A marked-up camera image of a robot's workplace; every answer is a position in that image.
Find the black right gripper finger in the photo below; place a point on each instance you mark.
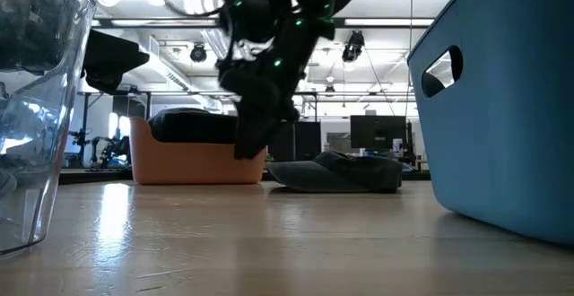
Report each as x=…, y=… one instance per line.
x=243, y=141
x=262, y=136

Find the blue plastic bin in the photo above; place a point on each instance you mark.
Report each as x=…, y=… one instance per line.
x=507, y=143

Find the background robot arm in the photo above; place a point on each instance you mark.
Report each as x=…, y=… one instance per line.
x=110, y=150

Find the dark office partition panel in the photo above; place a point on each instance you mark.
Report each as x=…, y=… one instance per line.
x=305, y=141

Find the orange plastic bin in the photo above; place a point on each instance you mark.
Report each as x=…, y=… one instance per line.
x=193, y=163

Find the black ceiling spotlight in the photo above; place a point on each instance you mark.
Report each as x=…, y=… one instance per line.
x=353, y=47
x=197, y=53

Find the black computer monitor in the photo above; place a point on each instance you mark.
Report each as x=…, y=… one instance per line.
x=379, y=132

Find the white cup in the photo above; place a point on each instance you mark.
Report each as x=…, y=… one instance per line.
x=397, y=147

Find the clear plastic container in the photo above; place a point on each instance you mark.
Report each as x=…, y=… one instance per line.
x=36, y=152

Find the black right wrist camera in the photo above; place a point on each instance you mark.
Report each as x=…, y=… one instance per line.
x=249, y=18

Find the black overhead frame beam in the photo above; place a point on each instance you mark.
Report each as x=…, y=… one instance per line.
x=385, y=22

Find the black background table frame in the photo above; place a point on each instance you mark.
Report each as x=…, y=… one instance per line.
x=84, y=121

